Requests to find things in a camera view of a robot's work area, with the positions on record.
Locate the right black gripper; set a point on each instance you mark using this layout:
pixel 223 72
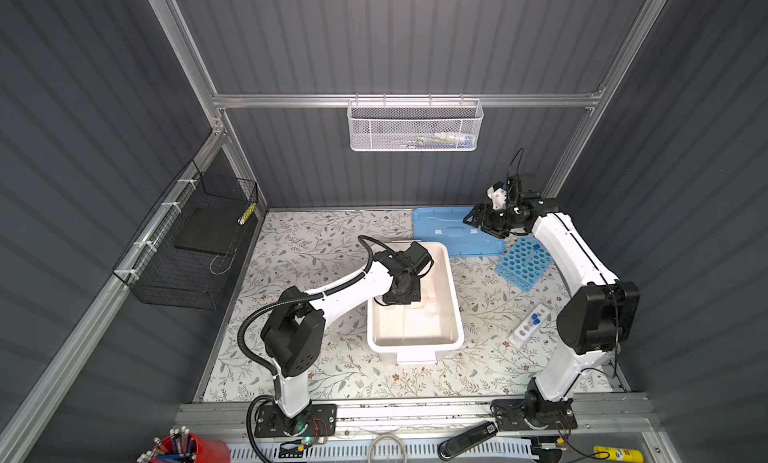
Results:
pixel 481 219

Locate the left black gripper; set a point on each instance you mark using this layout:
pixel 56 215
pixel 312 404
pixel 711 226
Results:
pixel 415 297

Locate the white plastic storage bin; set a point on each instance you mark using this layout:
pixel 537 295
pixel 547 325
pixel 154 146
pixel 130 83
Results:
pixel 404 334

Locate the white small tube rack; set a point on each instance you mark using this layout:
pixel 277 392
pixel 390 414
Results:
pixel 524 331

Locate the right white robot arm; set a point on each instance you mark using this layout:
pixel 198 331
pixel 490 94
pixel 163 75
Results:
pixel 595 321

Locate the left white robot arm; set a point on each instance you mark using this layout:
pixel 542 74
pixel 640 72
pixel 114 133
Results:
pixel 285 336

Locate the blue test tube rack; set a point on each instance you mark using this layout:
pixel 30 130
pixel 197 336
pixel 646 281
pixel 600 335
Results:
pixel 524 263

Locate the blue plastic bin lid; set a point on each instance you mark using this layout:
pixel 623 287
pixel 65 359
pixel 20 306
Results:
pixel 445 225

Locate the yellow brush in basket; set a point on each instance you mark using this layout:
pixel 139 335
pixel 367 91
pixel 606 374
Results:
pixel 247 213

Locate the black handheld device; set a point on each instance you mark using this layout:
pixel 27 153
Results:
pixel 466 440

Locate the yellow bottle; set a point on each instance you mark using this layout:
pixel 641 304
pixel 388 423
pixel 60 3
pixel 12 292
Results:
pixel 614 454

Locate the red pen cup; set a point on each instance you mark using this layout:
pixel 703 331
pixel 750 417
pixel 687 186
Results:
pixel 187 448

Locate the white wire wall basket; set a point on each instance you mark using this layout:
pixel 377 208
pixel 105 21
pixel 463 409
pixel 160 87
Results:
pixel 414 124

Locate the black wire wall basket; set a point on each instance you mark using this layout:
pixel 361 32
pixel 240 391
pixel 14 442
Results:
pixel 190 249

